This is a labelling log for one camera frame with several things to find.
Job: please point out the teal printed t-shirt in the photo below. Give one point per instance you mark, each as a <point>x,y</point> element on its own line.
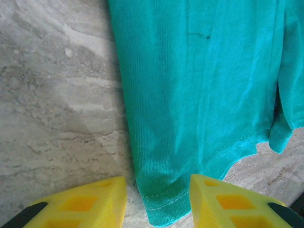
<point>190,95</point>

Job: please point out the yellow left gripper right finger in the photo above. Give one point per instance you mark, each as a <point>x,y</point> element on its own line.
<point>202,204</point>

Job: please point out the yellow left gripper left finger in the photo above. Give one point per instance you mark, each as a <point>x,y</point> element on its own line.
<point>111,202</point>

